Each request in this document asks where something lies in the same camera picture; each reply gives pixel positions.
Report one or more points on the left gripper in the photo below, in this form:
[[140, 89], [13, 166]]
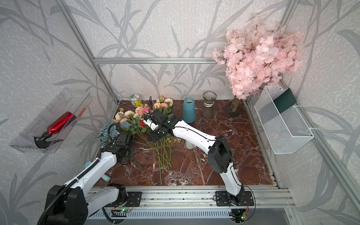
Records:
[[133, 152]]

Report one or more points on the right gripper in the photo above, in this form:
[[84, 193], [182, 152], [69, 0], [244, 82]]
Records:
[[155, 138]]

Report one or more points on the pink white rose stem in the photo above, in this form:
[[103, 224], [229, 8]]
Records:
[[141, 111]]

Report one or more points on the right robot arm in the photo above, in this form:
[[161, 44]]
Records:
[[216, 148]]

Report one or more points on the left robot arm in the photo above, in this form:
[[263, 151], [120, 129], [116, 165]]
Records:
[[71, 204]]

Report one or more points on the teal ceramic vase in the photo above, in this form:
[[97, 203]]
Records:
[[189, 110]]

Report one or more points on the white ribbed vase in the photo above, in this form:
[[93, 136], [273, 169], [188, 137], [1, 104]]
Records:
[[189, 145]]

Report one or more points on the clear glass vase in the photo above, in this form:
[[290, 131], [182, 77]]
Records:
[[208, 104]]

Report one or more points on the red carnation stem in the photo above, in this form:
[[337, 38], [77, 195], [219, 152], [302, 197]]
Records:
[[162, 148]]

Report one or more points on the blue hydrangea flower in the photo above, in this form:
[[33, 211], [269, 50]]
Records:
[[109, 133]]

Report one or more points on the pink rose bunch with leaves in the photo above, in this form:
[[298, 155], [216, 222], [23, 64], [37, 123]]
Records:
[[164, 105]]

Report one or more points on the teal plastic scraper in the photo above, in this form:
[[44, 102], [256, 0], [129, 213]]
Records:
[[104, 176]]

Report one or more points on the small tape roll jar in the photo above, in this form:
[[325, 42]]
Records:
[[135, 100]]

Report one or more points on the pink cherry blossom tree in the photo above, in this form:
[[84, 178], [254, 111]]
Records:
[[257, 55]]

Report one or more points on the dark green card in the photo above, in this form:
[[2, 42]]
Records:
[[285, 101]]

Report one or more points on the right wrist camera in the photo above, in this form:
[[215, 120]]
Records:
[[153, 126]]

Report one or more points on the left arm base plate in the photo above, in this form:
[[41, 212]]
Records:
[[132, 199]]

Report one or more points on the clear plastic wall bin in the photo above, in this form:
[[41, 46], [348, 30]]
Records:
[[67, 100]]

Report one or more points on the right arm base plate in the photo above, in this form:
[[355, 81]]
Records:
[[223, 198]]

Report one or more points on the white wire mesh basket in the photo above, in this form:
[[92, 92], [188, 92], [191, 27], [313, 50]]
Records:
[[286, 130]]

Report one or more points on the aluminium front rail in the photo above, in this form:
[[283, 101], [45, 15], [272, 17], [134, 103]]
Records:
[[204, 197]]

